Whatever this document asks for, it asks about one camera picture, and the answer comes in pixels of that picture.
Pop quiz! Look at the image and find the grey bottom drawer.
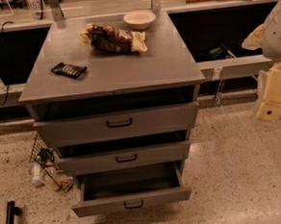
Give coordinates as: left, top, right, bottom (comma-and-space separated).
72, 162, 192, 217

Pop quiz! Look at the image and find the grey drawer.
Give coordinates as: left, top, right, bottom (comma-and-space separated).
35, 102, 199, 148
72, 162, 192, 217
58, 140, 191, 176

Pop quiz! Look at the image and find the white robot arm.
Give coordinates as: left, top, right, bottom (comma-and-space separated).
256, 0, 281, 122

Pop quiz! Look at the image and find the grey middle drawer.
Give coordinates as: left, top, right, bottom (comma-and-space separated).
58, 140, 191, 176

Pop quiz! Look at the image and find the grey drawer cabinet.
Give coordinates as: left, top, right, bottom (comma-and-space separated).
13, 7, 214, 193

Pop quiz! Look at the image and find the grey top drawer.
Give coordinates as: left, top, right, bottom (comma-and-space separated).
35, 102, 199, 148

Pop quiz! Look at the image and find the green black tool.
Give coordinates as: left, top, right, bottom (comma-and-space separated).
209, 42, 235, 60

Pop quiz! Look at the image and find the white bowl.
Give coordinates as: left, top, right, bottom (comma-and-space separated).
123, 11, 156, 30

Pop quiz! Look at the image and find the brown snack bag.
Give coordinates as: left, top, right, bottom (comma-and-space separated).
79, 23, 147, 53

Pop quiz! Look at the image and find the black candy bar packet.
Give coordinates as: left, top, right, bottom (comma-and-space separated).
51, 62, 87, 79

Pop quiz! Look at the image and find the clear plastic cup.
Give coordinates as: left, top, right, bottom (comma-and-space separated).
39, 167, 60, 191

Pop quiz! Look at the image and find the black stand on floor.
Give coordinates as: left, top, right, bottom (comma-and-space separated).
5, 201, 22, 224

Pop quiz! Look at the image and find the grey metal rail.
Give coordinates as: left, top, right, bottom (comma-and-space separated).
197, 55, 273, 82

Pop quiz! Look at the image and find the wire mesh basket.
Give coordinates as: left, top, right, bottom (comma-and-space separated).
29, 135, 60, 171

